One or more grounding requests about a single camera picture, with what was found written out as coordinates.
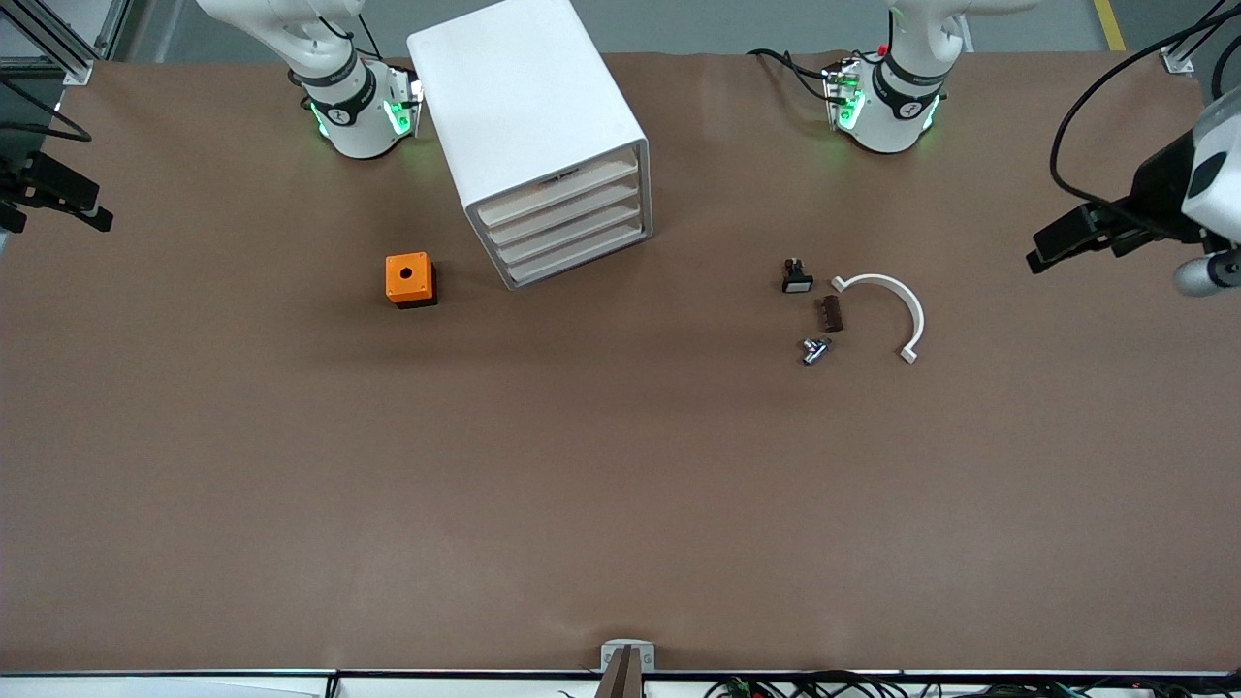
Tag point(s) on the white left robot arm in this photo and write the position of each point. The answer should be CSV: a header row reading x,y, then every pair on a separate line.
x,y
887,116

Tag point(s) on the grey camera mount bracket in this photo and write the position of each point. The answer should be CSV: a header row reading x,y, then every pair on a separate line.
x,y
627,661

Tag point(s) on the white curved plastic bracket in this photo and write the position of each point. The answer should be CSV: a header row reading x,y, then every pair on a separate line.
x,y
911,305

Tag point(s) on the brown terminal block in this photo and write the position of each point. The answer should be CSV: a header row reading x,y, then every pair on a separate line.
x,y
830,314

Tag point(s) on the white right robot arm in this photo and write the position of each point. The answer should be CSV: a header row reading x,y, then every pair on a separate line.
x,y
354,121

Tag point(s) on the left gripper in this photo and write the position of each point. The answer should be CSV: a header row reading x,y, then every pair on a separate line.
x,y
1151,195

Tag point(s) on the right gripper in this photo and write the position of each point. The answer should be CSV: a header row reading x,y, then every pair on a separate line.
x,y
27,180

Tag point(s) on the aluminium frame profile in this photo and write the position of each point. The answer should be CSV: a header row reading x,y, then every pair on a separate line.
x,y
68,44
1188,44

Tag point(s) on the silver metal fitting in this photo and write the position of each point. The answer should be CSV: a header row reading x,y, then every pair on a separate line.
x,y
814,350

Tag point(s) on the orange button box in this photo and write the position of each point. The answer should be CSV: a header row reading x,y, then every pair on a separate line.
x,y
406,276

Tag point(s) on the black white push button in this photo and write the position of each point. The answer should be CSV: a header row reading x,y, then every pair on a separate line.
x,y
796,279

